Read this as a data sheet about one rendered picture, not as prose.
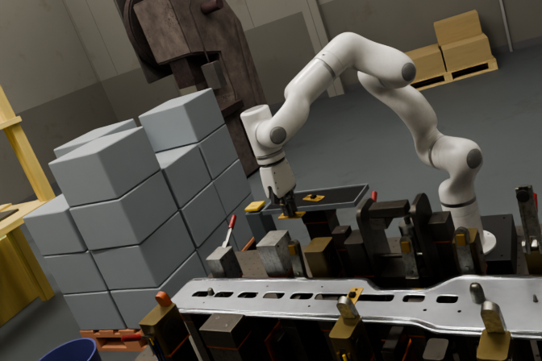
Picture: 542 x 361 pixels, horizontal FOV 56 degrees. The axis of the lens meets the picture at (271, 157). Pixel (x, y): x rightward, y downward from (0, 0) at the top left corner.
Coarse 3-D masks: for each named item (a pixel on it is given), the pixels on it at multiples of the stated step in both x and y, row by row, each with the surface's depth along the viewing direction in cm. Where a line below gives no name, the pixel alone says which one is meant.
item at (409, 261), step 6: (408, 234) 146; (402, 240) 145; (408, 240) 145; (402, 246) 145; (408, 246) 144; (414, 246) 145; (402, 252) 146; (408, 252) 145; (414, 252) 145; (402, 258) 147; (408, 258) 146; (414, 258) 145; (408, 264) 146; (414, 264) 145; (408, 270) 146; (414, 270) 145
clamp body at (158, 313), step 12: (156, 312) 163; (168, 312) 160; (144, 324) 158; (156, 324) 156; (168, 324) 160; (180, 324) 164; (156, 336) 157; (168, 336) 159; (180, 336) 163; (156, 348) 160; (168, 348) 159; (180, 348) 163; (192, 348) 168; (168, 360) 162; (180, 360) 163; (192, 360) 167
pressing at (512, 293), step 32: (192, 288) 183; (224, 288) 175; (256, 288) 167; (288, 288) 161; (320, 288) 154; (384, 288) 143; (416, 288) 138; (448, 288) 134; (512, 288) 125; (320, 320) 141; (384, 320) 131; (416, 320) 127; (448, 320) 122; (480, 320) 119; (512, 320) 115
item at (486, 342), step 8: (488, 336) 107; (496, 336) 106; (504, 336) 105; (480, 344) 106; (488, 344) 105; (496, 344) 104; (504, 344) 103; (512, 344) 105; (480, 352) 104; (488, 352) 103; (496, 352) 102; (504, 352) 101; (512, 352) 104; (480, 360) 102; (488, 360) 101; (496, 360) 100; (504, 360) 100; (512, 360) 103
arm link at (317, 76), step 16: (320, 64) 147; (304, 80) 146; (320, 80) 146; (288, 96) 141; (304, 96) 144; (288, 112) 137; (304, 112) 140; (272, 128) 135; (288, 128) 137; (272, 144) 136
